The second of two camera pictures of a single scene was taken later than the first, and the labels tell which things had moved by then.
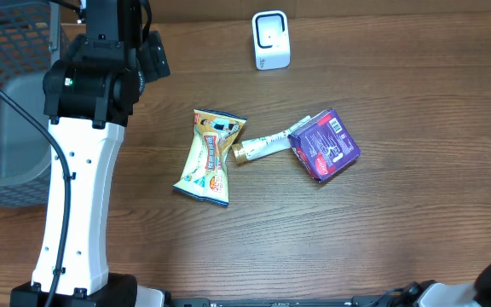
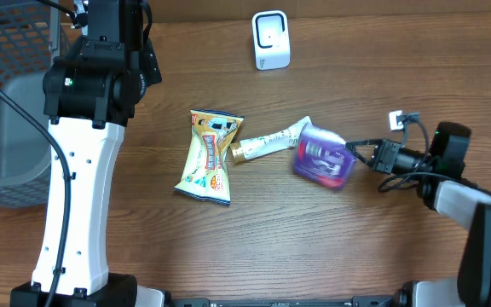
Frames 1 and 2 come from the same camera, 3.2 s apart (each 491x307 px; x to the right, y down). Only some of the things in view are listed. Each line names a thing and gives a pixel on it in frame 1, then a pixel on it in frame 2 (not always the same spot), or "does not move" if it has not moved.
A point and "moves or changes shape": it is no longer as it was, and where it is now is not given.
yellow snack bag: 205,176 does not move
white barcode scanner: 271,39 does not move
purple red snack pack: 323,144 moves or changes shape
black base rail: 354,302 does not move
